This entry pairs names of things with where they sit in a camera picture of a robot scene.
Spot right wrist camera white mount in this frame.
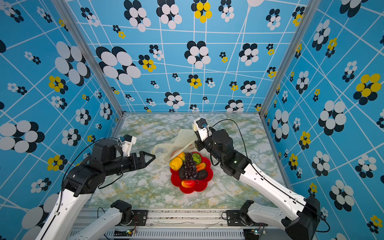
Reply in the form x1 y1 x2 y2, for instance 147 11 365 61
193 118 210 142

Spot green lime fruit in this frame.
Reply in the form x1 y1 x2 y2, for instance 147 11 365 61
192 153 202 165

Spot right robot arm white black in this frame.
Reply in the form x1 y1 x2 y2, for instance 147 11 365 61
194 127 321 240

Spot dark avocado left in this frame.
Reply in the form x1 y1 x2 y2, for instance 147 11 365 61
179 166 186 180

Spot dark avocado right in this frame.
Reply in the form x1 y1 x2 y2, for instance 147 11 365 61
196 170 208 181

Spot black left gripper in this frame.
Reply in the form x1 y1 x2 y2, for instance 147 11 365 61
105 149 157 176

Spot orange small fruit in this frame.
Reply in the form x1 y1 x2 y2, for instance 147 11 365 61
196 163 207 172

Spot dark avocado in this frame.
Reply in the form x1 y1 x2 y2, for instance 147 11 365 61
179 166 186 180
196 170 208 181

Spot purple grape bunch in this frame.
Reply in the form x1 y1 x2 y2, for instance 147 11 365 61
184 153 197 180

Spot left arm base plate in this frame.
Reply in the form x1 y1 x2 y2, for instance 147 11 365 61
129 210 149 227

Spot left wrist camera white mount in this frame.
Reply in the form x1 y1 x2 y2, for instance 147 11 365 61
119 135 137 157

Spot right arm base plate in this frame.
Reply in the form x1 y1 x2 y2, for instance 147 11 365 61
224 210 268 228

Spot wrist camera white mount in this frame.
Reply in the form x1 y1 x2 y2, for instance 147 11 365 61
193 118 210 142
119 135 137 157

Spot yellowish printed plastic bag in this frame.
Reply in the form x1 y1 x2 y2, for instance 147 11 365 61
151 129 197 166

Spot red yellow mango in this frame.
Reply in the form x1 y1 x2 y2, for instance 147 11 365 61
181 180 196 188

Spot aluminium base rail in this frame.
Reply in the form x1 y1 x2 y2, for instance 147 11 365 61
55 207 319 240

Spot red flower-shaped plate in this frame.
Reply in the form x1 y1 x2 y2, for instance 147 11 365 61
169 152 214 194

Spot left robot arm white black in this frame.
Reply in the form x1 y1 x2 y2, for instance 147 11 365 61
36 135 156 240

